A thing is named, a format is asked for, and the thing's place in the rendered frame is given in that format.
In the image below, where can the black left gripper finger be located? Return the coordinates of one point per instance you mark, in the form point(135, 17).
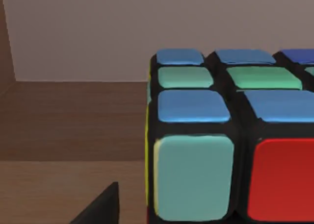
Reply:
point(105, 206)

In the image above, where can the multicoloured puzzle cube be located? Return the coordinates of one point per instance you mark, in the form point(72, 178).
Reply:
point(220, 140)

